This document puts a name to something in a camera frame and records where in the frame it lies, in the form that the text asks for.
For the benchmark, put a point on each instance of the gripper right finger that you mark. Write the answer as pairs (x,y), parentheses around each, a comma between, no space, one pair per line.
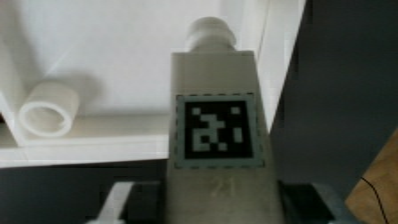
(313,205)

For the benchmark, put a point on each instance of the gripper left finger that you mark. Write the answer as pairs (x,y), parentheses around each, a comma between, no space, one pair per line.
(134,203)

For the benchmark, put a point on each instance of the white table leg with tag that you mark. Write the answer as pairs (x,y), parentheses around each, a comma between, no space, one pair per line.
(223,190)

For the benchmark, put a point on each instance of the white square tabletop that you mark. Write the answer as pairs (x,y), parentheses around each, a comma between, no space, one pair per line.
(97,44)

